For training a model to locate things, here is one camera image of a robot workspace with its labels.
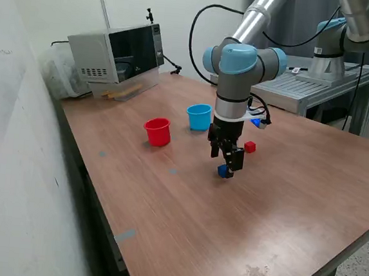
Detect wooden sticks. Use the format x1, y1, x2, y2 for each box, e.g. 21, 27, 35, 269
100, 80, 143, 102

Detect clear acrylic stand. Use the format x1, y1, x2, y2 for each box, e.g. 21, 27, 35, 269
89, 0, 167, 105

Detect long grey tape strip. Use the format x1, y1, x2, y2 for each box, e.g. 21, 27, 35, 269
113, 227, 138, 245

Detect red plastic cup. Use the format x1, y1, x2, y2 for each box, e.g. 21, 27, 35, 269
142, 116, 174, 149

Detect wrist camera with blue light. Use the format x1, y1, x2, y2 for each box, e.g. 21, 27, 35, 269
246, 109, 273, 131

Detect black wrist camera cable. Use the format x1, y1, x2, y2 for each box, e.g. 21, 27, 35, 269
185, 0, 342, 97

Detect clear plastic bag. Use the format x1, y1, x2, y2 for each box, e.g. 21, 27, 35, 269
34, 42, 96, 102

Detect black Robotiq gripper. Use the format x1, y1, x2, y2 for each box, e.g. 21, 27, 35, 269
204, 116, 248, 180

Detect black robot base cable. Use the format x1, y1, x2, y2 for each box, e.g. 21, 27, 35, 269
340, 50, 366, 132

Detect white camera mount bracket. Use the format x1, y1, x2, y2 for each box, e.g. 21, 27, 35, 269
213, 109, 267, 125

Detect blue cube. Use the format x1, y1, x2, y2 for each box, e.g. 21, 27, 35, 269
217, 163, 230, 179

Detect blue plastic cup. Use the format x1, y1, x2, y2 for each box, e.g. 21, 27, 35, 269
185, 102, 213, 133

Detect silver microwave oven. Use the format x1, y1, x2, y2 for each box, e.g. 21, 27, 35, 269
63, 15, 169, 88

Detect aluminium robot mounting table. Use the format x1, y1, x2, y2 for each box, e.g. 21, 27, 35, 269
206, 48, 369, 137

